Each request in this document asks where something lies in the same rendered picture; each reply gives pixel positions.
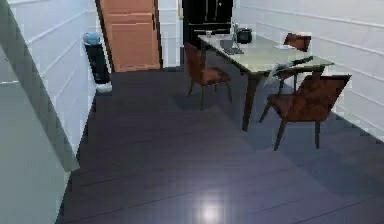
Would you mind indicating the brown wooden chair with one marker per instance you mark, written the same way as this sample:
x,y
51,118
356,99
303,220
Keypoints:
x,y
204,74
297,41
308,100

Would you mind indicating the grey metal candle holder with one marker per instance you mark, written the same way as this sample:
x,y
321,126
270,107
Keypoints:
x,y
234,45

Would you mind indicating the small grey cup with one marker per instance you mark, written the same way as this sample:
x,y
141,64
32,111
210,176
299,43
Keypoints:
x,y
208,34

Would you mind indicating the pale top dining table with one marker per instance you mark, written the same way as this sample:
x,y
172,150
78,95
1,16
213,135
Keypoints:
x,y
263,56

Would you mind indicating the black round pot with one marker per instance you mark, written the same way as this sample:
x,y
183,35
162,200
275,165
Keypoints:
x,y
244,35

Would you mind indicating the black cabinet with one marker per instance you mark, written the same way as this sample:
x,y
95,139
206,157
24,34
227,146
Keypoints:
x,y
206,18

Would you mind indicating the orange wooden room door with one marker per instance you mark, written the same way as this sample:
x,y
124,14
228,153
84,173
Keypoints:
x,y
133,36

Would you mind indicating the white cloth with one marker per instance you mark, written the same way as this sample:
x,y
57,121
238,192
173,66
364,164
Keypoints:
x,y
279,68

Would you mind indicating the dark long utensil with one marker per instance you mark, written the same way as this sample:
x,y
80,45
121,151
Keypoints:
x,y
302,61

